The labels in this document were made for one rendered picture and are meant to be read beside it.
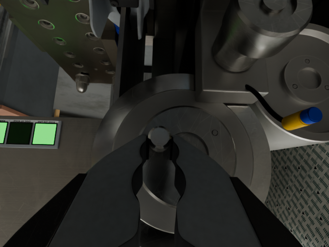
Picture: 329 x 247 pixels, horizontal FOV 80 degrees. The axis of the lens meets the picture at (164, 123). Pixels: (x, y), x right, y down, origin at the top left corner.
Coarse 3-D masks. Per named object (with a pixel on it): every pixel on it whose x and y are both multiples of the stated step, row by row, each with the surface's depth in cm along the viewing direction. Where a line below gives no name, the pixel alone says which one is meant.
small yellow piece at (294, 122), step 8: (248, 88) 14; (256, 96) 14; (264, 104) 13; (272, 112) 13; (296, 112) 11; (304, 112) 10; (312, 112) 10; (320, 112) 10; (280, 120) 12; (288, 120) 12; (296, 120) 11; (304, 120) 10; (312, 120) 10; (320, 120) 10; (288, 128) 12; (296, 128) 12
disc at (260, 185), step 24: (120, 96) 17; (144, 96) 17; (120, 120) 17; (240, 120) 17; (96, 144) 16; (264, 144) 17; (264, 168) 16; (264, 192) 16; (144, 240) 15; (168, 240) 15
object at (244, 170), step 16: (160, 96) 17; (176, 96) 17; (192, 96) 17; (144, 112) 17; (224, 112) 17; (128, 128) 16; (240, 128) 16; (240, 144) 16; (240, 160) 16; (240, 176) 16; (144, 192) 15; (144, 208) 15; (160, 208) 15; (160, 224) 15
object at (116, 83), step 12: (120, 12) 20; (120, 24) 20; (120, 36) 20; (132, 36) 26; (120, 48) 19; (132, 48) 26; (120, 60) 19; (132, 60) 26; (120, 72) 19; (132, 72) 26; (120, 84) 19; (132, 84) 27
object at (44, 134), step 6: (36, 126) 49; (42, 126) 49; (48, 126) 49; (54, 126) 49; (36, 132) 48; (42, 132) 48; (48, 132) 49; (54, 132) 49; (36, 138) 48; (42, 138) 48; (48, 138) 48
